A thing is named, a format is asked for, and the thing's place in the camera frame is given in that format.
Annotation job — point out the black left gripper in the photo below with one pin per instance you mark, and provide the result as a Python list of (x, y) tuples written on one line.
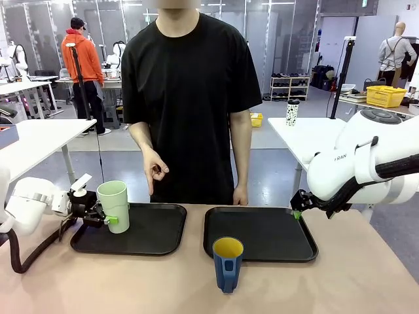
[(83, 206)]

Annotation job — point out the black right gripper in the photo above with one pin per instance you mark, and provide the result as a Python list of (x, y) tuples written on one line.
[(301, 201)]

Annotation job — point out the pale green plastic cup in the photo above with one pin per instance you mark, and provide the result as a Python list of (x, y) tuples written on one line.
[(114, 206)]

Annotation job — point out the person's right forearm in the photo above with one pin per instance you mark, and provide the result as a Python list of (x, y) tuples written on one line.
[(140, 137)]

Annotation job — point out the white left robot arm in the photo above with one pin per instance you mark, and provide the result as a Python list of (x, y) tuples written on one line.
[(29, 202)]

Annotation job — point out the person's left forearm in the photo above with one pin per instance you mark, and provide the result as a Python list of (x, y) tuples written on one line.
[(241, 150)]

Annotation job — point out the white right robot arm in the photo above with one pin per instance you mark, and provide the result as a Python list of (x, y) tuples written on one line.
[(370, 157)]

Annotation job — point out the person's left hand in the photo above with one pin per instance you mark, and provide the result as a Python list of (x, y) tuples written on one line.
[(240, 196)]

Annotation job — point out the person's right hand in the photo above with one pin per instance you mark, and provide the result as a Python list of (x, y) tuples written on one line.
[(154, 167)]

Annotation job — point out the black plastic serving tray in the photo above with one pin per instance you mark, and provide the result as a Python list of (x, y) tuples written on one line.
[(150, 229), (262, 232)]

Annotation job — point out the white table with tumbler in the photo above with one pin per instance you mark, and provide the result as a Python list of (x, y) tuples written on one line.
[(304, 134)]

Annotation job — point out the blue mug yellow inside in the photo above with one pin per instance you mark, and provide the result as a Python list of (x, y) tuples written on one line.
[(227, 271)]

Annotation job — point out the white table with grey leg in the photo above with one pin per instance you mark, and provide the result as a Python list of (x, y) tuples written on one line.
[(42, 140)]

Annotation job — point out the grey step stool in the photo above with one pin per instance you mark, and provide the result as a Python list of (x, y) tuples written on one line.
[(113, 116)]

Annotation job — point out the white black spotted tumbler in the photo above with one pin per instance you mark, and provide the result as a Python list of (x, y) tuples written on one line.
[(292, 112)]

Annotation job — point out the small yellow plastic basket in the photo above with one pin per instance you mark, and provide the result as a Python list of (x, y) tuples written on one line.
[(256, 120)]

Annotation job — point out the white shoe rack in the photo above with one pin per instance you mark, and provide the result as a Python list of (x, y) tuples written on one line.
[(289, 86)]

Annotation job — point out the white cluttered background table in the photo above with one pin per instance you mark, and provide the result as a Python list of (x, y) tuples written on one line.
[(376, 104)]

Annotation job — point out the black bags pile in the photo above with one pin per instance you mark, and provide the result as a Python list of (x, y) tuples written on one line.
[(322, 76)]

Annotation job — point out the black tripod pole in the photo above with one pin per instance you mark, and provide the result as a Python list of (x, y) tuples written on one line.
[(78, 75)]

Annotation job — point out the white background desk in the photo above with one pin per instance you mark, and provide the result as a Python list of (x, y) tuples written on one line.
[(26, 95)]

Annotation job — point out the person in black t-shirt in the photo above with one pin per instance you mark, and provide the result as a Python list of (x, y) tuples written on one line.
[(190, 98)]

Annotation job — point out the black light stand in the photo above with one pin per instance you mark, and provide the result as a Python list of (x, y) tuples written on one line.
[(340, 75)]

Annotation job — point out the large yellow plastic basket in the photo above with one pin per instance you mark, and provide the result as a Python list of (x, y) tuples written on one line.
[(386, 96)]

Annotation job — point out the person in orange hoodie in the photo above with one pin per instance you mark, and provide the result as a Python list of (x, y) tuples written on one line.
[(82, 62)]

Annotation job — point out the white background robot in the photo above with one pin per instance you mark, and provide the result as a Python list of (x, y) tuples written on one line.
[(18, 59), (115, 55)]

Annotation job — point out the mannequin in grey shirt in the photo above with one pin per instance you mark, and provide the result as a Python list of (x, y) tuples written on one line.
[(394, 55)]

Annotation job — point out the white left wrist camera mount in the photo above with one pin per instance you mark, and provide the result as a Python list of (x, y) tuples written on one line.
[(82, 183)]

